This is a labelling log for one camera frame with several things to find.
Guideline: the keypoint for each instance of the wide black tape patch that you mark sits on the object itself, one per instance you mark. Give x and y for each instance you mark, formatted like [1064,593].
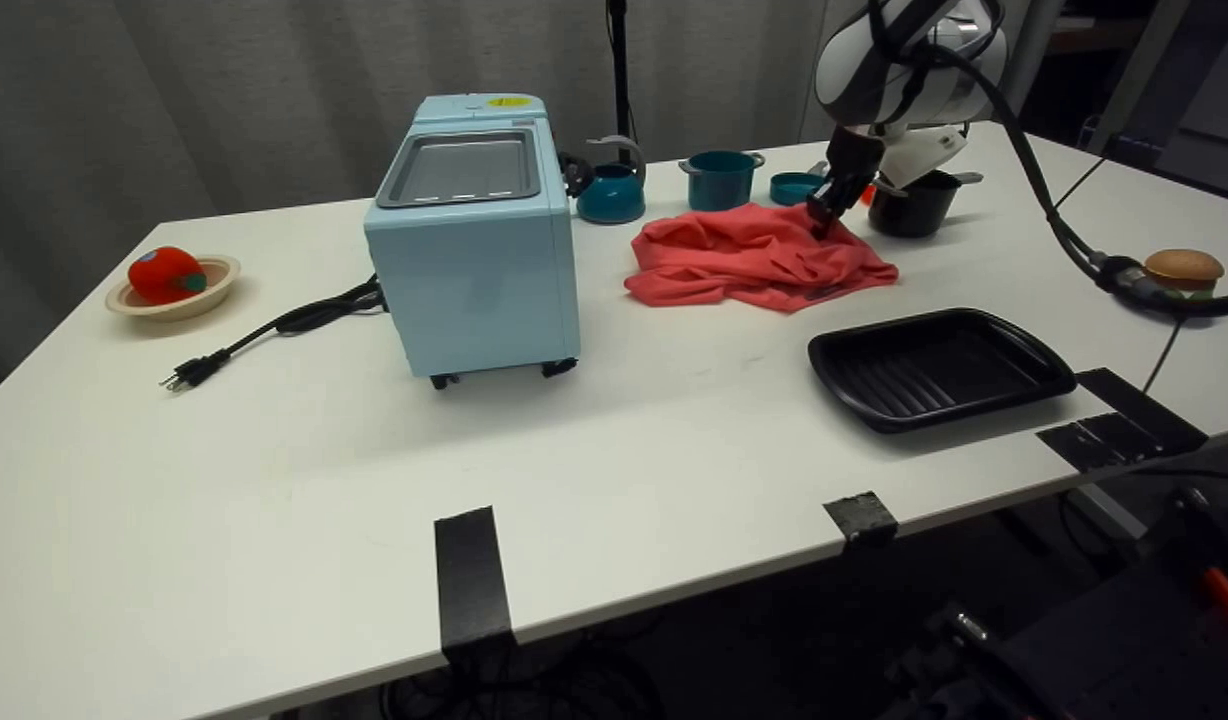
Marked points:
[1126,424]

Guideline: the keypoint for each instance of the black camera tripod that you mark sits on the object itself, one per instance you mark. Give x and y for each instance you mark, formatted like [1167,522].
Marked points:
[617,64]

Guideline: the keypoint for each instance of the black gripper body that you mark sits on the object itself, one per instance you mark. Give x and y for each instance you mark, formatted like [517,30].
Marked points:
[859,163]

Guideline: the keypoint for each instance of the black toy pot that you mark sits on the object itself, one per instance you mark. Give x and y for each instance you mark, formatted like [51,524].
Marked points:
[915,212]

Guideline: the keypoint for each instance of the long black tape strip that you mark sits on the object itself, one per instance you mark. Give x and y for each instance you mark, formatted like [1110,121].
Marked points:
[475,581]

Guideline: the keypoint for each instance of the red sweatshirt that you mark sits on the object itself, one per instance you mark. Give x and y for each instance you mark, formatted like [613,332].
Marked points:
[758,261]

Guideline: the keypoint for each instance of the small red toy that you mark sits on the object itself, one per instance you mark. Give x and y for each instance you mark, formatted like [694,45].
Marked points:
[874,198]

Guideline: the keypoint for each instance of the small black tape piece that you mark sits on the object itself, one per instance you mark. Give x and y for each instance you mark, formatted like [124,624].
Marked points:
[861,515]

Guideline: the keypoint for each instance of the black ridged grill tray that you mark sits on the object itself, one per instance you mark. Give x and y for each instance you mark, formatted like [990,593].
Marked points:
[932,371]

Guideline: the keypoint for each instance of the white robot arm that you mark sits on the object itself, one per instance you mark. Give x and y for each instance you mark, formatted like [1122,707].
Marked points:
[907,64]

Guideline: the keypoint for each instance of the red toy tomato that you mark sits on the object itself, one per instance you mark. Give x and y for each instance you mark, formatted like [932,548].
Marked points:
[167,272]

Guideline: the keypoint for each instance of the light blue toaster oven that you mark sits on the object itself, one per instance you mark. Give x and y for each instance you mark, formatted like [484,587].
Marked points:
[475,282]

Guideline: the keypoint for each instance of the red fruit on plate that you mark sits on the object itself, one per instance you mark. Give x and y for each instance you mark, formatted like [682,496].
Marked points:
[213,292]

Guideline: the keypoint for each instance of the teal toy kettle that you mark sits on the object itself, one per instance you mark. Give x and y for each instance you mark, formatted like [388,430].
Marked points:
[613,198]

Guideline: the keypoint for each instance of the teal toy pot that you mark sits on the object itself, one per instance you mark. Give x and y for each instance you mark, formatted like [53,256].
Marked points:
[719,186]

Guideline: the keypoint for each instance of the toy hamburger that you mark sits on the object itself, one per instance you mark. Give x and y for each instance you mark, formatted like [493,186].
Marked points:
[1183,264]

